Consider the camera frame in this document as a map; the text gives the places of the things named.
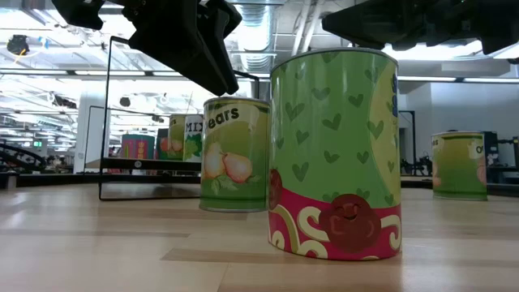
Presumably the teal striped background can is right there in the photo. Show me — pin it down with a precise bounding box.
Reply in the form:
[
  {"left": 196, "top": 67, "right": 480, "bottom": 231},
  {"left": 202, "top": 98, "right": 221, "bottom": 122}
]
[{"left": 120, "top": 133, "right": 157, "bottom": 161}]

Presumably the green pears can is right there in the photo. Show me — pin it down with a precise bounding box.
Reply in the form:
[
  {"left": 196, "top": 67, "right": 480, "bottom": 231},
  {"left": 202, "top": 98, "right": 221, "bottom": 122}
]
[{"left": 199, "top": 96, "right": 272, "bottom": 213}]

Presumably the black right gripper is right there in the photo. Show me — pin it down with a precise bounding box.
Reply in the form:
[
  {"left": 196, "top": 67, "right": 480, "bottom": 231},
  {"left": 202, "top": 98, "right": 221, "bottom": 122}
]
[{"left": 321, "top": 0, "right": 519, "bottom": 56}]

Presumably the black wire frame basket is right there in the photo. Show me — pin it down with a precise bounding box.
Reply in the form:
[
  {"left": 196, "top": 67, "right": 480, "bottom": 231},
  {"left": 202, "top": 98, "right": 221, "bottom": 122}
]
[{"left": 98, "top": 35, "right": 260, "bottom": 202}]

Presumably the black ceiling lamp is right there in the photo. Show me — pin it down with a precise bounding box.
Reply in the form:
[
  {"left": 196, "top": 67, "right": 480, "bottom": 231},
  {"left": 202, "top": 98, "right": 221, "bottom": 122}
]
[{"left": 6, "top": 34, "right": 30, "bottom": 56}]

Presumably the green red spaghetti can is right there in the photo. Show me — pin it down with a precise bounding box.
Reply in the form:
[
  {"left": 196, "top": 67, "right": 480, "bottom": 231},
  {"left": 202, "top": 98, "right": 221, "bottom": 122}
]
[{"left": 267, "top": 47, "right": 403, "bottom": 262}]

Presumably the black background workstation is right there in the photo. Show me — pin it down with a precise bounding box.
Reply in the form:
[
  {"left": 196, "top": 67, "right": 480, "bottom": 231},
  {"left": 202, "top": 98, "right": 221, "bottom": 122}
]
[{"left": 484, "top": 130, "right": 519, "bottom": 186}]

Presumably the green peaches can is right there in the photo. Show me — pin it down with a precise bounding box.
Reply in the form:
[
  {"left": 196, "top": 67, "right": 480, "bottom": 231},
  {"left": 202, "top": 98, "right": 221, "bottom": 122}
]
[{"left": 167, "top": 114, "right": 187, "bottom": 162}]

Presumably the mixed fruit can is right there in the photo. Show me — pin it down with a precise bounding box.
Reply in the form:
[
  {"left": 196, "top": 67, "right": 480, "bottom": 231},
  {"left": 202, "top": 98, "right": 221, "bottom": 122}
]
[{"left": 183, "top": 114, "right": 205, "bottom": 163}]

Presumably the silver ventilation duct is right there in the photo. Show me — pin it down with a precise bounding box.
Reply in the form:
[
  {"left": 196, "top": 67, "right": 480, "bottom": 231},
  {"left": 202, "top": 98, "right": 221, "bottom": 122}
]
[{"left": 238, "top": 3, "right": 279, "bottom": 74}]

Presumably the black background frame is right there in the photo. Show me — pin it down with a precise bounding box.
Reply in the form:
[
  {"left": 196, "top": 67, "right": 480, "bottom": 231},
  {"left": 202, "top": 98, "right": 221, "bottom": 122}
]
[{"left": 399, "top": 109, "right": 417, "bottom": 175}]

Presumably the green oranges can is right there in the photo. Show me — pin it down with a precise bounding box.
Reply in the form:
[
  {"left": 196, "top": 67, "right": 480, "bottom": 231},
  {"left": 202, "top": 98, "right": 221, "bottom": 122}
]
[{"left": 430, "top": 130, "right": 488, "bottom": 202}]

